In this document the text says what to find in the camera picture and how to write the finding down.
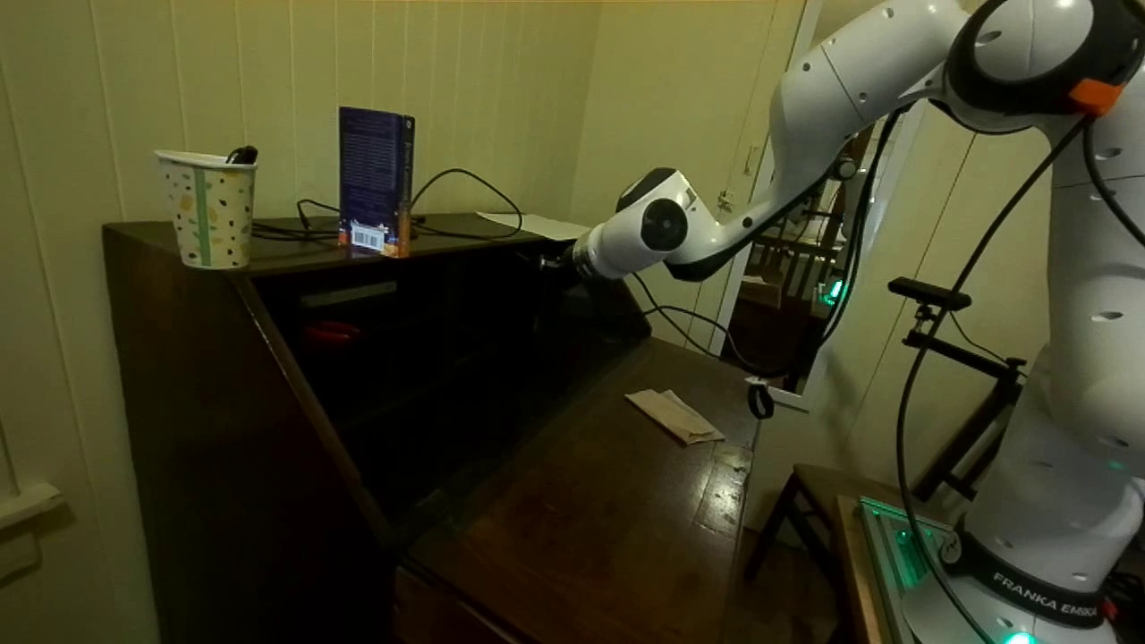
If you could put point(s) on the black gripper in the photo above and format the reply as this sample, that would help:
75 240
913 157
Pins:
560 261

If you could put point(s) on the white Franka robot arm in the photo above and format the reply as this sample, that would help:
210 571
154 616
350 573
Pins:
834 95

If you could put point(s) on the dark blue box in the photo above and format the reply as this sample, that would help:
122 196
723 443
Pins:
376 181

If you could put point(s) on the dark wooden background furniture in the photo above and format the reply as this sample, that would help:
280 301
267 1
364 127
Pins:
773 336

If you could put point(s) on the small red object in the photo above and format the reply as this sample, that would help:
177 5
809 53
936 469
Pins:
330 336

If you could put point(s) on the dark wooden secretary desk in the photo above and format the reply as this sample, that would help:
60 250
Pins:
597 512

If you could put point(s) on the black utensil in cup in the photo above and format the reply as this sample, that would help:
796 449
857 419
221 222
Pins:
245 157

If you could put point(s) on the wooden stool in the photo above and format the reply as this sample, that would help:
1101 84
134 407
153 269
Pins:
809 482

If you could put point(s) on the polka dot paper cup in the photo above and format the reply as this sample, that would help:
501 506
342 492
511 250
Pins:
212 218

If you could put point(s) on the black camera tripod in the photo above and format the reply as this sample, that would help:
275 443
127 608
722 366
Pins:
931 294

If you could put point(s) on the robot mount table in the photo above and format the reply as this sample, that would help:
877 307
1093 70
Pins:
886 540

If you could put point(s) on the white wall ledge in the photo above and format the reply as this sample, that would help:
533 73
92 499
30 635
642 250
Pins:
24 506

